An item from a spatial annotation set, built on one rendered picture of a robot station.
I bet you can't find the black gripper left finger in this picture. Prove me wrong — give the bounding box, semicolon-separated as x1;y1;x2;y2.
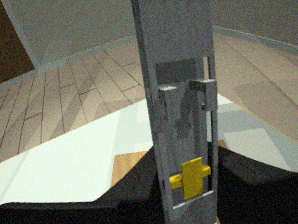
0;147;165;224

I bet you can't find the light brown wooden board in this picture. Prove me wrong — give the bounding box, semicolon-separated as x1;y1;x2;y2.
110;139;227;188

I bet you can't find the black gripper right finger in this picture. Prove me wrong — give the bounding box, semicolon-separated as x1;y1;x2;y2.
217;145;298;224

